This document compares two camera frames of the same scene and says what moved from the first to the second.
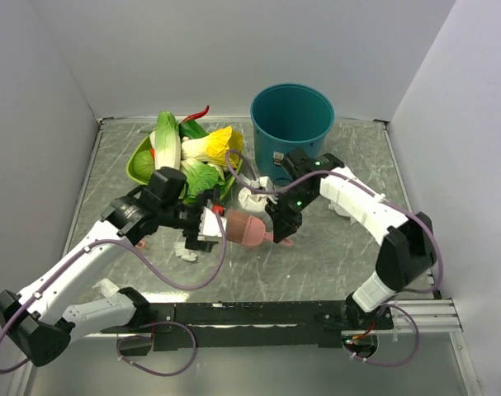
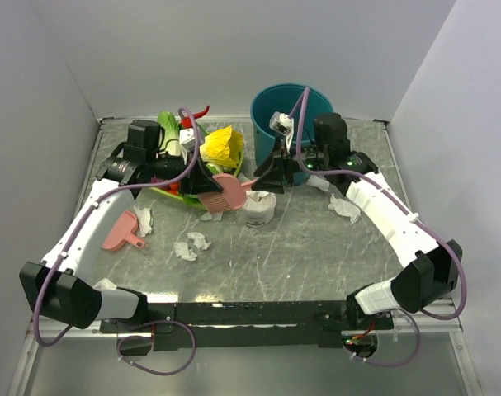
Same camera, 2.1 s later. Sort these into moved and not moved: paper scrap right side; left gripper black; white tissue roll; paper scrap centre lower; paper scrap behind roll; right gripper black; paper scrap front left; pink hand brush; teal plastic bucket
Moved: left gripper black; pink hand brush; right gripper black
Not moved: white tissue roll; paper scrap right side; paper scrap front left; teal plastic bucket; paper scrap behind roll; paper scrap centre lower
